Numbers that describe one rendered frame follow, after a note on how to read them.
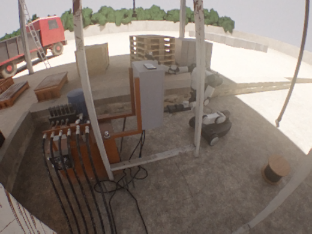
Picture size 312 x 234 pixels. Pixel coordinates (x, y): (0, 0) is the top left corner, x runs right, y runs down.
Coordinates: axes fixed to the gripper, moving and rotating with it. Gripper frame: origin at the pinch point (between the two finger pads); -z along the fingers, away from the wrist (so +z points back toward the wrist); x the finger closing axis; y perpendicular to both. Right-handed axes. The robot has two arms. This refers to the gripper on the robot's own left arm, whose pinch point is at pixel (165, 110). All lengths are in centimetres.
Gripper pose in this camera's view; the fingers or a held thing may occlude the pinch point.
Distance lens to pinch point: 156.9
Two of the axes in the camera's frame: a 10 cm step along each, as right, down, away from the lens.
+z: 9.5, -1.7, 2.5
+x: 3.0, 5.4, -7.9
